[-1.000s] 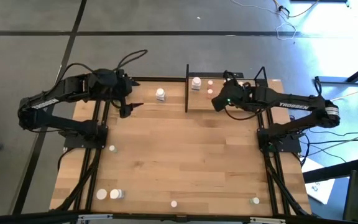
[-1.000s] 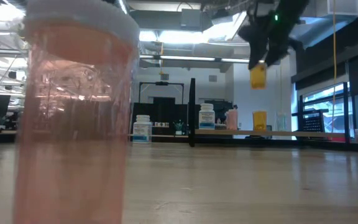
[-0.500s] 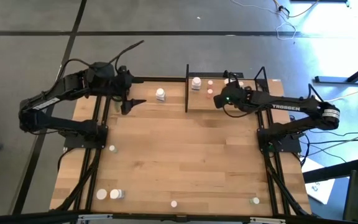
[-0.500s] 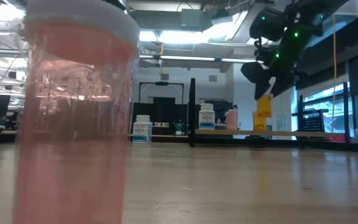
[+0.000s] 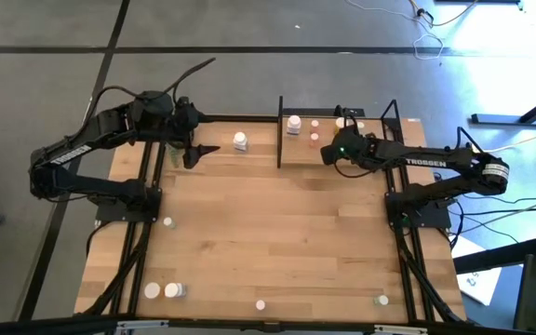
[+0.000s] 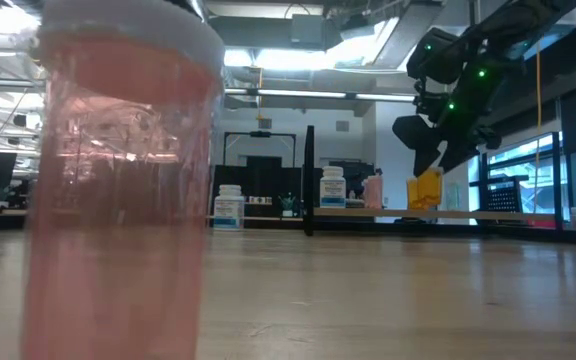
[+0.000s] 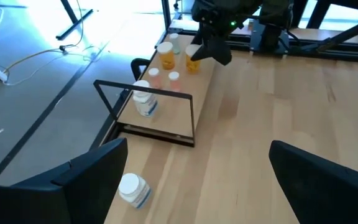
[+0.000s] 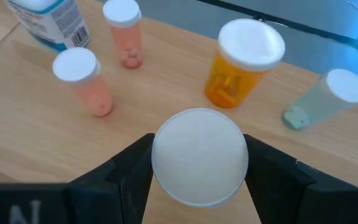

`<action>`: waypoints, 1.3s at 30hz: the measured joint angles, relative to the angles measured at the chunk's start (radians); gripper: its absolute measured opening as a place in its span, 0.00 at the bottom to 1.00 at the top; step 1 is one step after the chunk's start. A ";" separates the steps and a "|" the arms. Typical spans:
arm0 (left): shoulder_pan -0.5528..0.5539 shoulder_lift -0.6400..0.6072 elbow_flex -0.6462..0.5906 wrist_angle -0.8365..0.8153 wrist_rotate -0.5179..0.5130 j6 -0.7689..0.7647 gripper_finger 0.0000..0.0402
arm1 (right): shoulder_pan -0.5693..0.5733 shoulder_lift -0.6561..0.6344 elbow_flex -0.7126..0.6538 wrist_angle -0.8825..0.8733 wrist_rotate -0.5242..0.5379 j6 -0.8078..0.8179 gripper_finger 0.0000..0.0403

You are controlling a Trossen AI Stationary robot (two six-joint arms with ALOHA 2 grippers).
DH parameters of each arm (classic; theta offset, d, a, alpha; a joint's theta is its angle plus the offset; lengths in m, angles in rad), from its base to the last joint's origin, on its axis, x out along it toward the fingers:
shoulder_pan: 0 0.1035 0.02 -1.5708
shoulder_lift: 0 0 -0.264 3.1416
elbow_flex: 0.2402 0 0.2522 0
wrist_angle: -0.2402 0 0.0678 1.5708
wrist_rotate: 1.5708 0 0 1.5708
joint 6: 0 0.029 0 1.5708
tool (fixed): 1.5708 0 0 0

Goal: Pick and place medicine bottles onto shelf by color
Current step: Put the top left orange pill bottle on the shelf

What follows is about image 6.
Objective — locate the small background potted plant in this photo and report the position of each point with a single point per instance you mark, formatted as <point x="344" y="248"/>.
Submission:
<point x="287" y="202"/>

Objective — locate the wooden shelf with black frame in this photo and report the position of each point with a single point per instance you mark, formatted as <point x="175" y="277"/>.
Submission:
<point x="493" y="216"/>

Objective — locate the ceiling light strip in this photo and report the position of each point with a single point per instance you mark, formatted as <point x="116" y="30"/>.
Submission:
<point x="318" y="93"/>

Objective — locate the small pink pill bottle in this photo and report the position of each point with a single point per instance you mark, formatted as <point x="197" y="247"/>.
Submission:
<point x="373" y="192"/>

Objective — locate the pink pill bottle white cap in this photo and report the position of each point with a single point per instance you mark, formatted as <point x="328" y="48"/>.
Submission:
<point x="118" y="200"/>

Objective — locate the white melatonin bottle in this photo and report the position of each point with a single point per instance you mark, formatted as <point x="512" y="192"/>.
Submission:
<point x="333" y="187"/>
<point x="229" y="207"/>

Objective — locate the grey ceiling box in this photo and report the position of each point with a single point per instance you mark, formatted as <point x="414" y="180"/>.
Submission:
<point x="308" y="28"/>

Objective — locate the small green pill bottle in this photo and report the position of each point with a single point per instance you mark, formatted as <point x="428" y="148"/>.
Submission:
<point x="452" y="197"/>

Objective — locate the black table rail frame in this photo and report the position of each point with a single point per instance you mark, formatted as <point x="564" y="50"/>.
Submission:
<point x="418" y="229"/>

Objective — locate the black background rig frame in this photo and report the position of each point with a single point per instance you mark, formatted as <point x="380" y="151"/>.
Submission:
<point x="260" y="134"/>

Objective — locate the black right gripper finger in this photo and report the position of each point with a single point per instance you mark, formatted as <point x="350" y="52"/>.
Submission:
<point x="420" y="142"/>
<point x="458" y="152"/>

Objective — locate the black perforated rack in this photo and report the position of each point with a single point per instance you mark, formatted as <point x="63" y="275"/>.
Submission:
<point x="505" y="197"/>

